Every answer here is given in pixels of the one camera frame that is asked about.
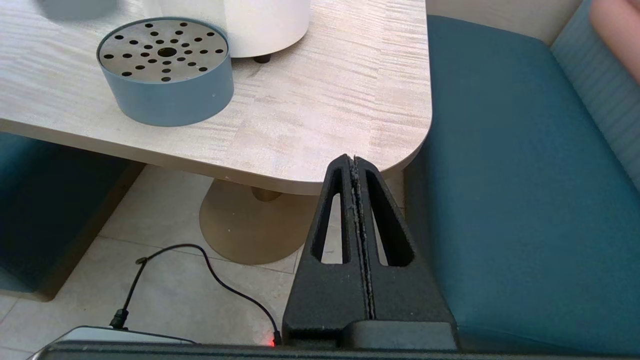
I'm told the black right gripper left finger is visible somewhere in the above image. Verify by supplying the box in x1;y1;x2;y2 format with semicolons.
282;154;373;347

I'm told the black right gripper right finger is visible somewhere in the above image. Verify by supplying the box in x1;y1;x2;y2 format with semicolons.
354;156;455;323

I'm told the grey-blue plastic cup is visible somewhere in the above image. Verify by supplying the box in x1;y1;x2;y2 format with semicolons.
35;0;121;22

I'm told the large blue drip tray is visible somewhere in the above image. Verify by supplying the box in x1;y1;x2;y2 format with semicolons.
96;17;235;127

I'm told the large tea drink dispenser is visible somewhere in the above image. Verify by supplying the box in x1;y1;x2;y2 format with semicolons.
142;0;312;64

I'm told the pink cylindrical bolster cushion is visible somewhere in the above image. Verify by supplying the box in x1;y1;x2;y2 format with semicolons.
589;0;640;83

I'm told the beige table pedestal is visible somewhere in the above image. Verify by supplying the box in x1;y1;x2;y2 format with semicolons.
199;178;321;266

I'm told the black floor cable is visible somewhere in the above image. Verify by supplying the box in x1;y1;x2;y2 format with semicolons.
110;244;282;346

